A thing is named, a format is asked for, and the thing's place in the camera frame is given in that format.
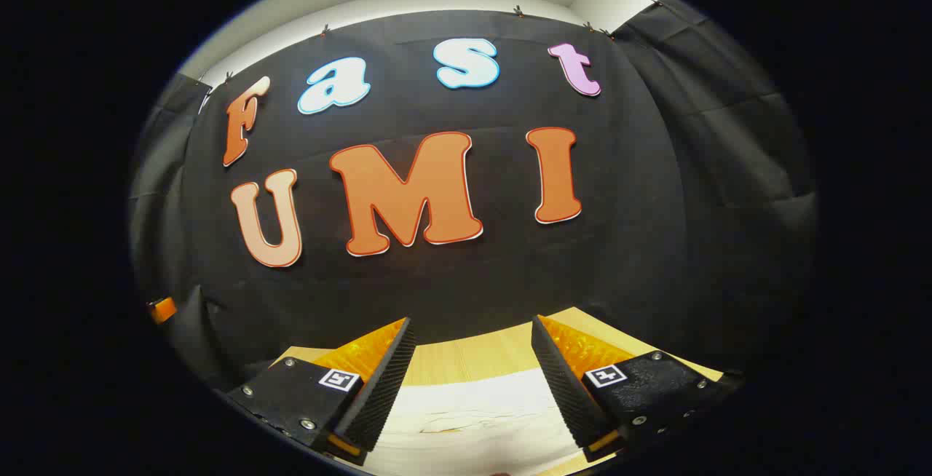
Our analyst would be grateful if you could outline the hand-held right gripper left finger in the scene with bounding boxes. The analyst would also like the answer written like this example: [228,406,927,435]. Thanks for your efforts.
[226,317,417,464]

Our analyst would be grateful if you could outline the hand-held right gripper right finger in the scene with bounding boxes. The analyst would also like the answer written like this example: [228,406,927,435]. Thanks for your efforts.
[531,314,745,464]

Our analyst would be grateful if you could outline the black backdrop cloth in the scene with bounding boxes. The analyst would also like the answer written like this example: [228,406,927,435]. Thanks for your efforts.
[130,0,818,392]

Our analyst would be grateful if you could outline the white jeans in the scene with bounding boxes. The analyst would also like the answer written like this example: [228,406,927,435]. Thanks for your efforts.
[362,368,592,475]

